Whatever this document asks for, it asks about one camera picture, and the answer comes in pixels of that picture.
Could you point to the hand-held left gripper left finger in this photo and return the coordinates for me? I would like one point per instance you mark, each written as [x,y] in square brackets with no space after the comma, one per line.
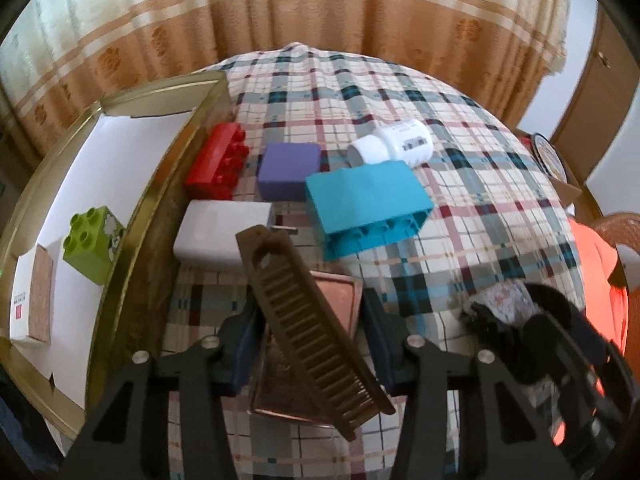
[245,355]

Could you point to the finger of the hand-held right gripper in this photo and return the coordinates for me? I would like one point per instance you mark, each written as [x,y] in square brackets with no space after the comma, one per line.
[505,355]

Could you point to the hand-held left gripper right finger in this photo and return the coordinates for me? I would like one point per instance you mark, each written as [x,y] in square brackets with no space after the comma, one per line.
[380,345]

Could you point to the black hair scrunchie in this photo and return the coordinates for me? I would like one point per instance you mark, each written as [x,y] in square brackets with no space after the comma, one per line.
[500,300]

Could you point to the brown comb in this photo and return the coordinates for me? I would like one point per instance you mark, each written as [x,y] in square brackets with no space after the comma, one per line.
[300,320]

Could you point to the white charger plug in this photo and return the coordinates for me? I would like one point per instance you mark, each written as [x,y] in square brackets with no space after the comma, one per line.
[215,230]

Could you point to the teal toy brick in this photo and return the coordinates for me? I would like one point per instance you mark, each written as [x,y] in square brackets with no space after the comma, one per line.
[360,195]

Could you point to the gold tin box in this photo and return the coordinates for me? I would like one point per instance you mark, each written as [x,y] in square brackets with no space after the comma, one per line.
[160,220]

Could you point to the green toy brick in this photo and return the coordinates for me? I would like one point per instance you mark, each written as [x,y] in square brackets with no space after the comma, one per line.
[92,245]

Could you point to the purple cube box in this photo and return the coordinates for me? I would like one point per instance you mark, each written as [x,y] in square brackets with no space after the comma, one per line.
[287,170]

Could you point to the red toy brick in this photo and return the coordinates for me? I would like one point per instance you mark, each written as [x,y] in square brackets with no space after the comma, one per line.
[215,160]

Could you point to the white plastic bottle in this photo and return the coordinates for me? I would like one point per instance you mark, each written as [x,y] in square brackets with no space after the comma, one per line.
[405,142]

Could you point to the white small box red label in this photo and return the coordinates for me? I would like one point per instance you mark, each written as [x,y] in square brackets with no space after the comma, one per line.
[25,300]

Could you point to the orange cushion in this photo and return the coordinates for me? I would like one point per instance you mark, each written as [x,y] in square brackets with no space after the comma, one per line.
[595,270]

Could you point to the plaid tablecloth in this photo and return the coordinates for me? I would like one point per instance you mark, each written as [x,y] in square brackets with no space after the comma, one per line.
[450,240]

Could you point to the wicker chair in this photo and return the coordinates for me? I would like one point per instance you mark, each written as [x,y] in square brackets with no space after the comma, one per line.
[620,225]

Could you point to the round cookie tin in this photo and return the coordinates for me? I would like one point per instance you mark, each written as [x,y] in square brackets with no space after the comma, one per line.
[550,157]

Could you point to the white paper liner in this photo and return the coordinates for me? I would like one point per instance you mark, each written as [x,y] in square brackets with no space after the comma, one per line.
[100,170]

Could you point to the wooden door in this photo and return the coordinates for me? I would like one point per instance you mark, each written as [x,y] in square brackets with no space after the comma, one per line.
[600,110]

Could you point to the beige and orange curtain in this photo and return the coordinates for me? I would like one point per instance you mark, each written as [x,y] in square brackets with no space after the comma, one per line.
[300,10]

